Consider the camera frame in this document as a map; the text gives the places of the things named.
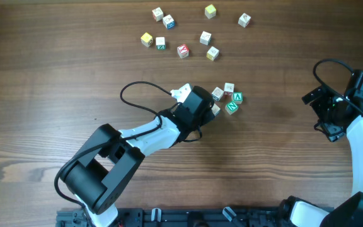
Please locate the green letter A block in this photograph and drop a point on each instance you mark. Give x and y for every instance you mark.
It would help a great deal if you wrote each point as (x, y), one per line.
(237, 97)

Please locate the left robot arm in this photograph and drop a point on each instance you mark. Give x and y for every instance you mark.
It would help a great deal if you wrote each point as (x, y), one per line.
(99, 172)

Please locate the green letter N block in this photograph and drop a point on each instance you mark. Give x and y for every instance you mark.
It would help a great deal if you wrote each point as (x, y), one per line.
(231, 107)

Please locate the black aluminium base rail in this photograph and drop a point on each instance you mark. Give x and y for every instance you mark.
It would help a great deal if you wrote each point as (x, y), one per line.
(136, 217)

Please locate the green edged small block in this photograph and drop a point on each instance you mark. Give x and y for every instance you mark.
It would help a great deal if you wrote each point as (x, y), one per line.
(160, 43)

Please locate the yellow block left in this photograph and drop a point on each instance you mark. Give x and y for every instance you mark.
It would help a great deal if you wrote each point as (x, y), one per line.
(147, 39)

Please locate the blue edged picture block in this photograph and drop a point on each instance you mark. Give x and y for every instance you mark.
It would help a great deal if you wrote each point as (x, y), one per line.
(217, 94)

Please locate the yellow edged picture block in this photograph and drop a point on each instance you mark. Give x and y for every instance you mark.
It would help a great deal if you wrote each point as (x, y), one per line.
(212, 53)

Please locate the blue edged letter block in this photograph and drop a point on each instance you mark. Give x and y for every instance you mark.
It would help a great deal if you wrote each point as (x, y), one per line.
(168, 22)

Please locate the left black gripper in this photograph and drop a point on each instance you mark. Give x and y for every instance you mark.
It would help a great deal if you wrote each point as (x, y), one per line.
(209, 116)

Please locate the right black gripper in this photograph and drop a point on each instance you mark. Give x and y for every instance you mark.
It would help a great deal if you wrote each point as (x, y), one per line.
(333, 131)

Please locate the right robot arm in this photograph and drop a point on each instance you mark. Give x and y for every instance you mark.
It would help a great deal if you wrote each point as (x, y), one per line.
(349, 213)

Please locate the yellow top block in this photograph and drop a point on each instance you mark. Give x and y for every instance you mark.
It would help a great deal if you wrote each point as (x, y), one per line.
(210, 11)

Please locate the red letter Y block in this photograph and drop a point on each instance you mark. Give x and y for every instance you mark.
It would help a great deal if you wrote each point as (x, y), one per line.
(182, 51)

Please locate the plain wooden picture block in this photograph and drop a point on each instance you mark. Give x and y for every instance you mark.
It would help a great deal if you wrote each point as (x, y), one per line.
(215, 109)

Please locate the red edged wooden block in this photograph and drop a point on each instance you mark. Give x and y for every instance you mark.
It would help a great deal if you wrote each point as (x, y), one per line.
(228, 89)

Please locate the red picture block top left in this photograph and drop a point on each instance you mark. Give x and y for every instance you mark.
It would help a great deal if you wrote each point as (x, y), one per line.
(158, 14)

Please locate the brown picture block far right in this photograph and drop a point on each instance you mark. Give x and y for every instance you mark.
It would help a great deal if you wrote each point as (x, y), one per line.
(244, 20)

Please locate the wooden picture block centre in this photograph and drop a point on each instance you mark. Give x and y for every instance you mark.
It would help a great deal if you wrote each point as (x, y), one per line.
(205, 38)

